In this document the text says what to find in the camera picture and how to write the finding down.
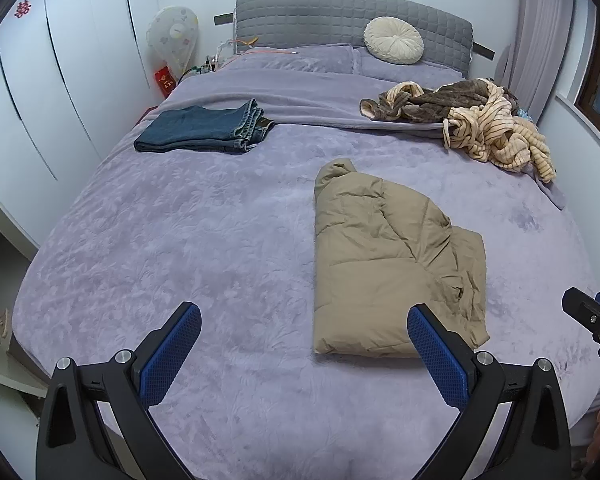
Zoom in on white low cabinet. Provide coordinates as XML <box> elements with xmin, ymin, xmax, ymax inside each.
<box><xmin>0</xmin><ymin>250</ymin><xmax>48</xmax><ymax>401</ymax></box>

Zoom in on brown fleece robe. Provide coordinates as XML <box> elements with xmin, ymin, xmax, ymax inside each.
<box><xmin>360</xmin><ymin>80</ymin><xmax>518</xmax><ymax>125</ymax></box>

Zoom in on covered standing fan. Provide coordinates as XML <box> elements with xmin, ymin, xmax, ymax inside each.
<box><xmin>146</xmin><ymin>6</ymin><xmax>200</xmax><ymax>83</ymax></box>

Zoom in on white wardrobe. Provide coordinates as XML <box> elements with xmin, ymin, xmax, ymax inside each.
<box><xmin>0</xmin><ymin>0</ymin><xmax>156</xmax><ymax>251</ymax></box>

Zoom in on orange cable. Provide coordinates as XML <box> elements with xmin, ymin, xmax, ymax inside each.
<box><xmin>230</xmin><ymin>35</ymin><xmax>301</xmax><ymax>57</ymax></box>

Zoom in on grey quilted headboard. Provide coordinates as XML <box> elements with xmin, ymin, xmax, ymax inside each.
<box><xmin>213</xmin><ymin>0</ymin><xmax>496</xmax><ymax>71</ymax></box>

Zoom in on purple pillow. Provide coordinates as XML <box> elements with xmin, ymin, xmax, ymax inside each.
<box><xmin>220</xmin><ymin>43</ymin><xmax>356</xmax><ymax>75</ymax></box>
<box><xmin>352</xmin><ymin>49</ymin><xmax>466</xmax><ymax>82</ymax></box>

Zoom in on grey curtain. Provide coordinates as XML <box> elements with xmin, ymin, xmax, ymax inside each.
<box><xmin>495</xmin><ymin>0</ymin><xmax>581</xmax><ymax>116</ymax></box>

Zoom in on round cream cushion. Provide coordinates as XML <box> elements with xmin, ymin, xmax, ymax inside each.
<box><xmin>363</xmin><ymin>16</ymin><xmax>425</xmax><ymax>65</ymax></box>

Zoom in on red paper packet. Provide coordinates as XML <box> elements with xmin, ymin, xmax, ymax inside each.
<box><xmin>154</xmin><ymin>66</ymin><xmax>177</xmax><ymax>99</ymax></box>

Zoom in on folded blue jeans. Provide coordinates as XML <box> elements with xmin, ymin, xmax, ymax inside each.
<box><xmin>133</xmin><ymin>98</ymin><xmax>275</xmax><ymax>154</ymax></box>

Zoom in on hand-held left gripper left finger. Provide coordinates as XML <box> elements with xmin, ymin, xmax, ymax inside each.
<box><xmin>35</xmin><ymin>301</ymin><xmax>202</xmax><ymax>480</ymax></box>

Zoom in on tan puffer jacket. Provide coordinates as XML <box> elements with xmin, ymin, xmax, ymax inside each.
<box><xmin>312</xmin><ymin>158</ymin><xmax>490</xmax><ymax>359</ymax></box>

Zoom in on cream striped fleece garment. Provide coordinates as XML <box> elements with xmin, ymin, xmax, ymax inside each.
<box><xmin>380</xmin><ymin>80</ymin><xmax>557</xmax><ymax>183</ymax></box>

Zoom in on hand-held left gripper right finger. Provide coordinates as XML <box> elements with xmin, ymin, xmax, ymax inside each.
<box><xmin>406</xmin><ymin>302</ymin><xmax>573</xmax><ymax>480</ymax></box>

